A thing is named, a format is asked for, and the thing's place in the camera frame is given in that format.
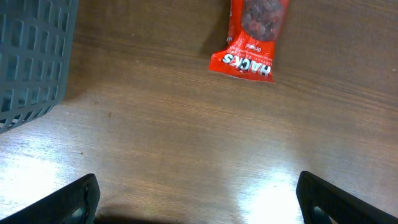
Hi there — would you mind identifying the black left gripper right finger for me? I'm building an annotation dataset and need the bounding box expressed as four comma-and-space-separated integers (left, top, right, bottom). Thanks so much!
296, 171, 397, 224

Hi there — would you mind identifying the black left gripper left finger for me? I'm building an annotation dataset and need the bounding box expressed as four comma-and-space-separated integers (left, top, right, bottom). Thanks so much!
1, 174, 100, 224

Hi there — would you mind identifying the red candy bag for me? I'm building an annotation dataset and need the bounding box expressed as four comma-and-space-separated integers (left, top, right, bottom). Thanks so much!
209, 0, 289, 82

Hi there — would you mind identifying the grey plastic mesh basket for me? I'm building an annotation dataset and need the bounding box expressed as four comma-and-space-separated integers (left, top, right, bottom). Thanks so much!
1, 0, 79, 133

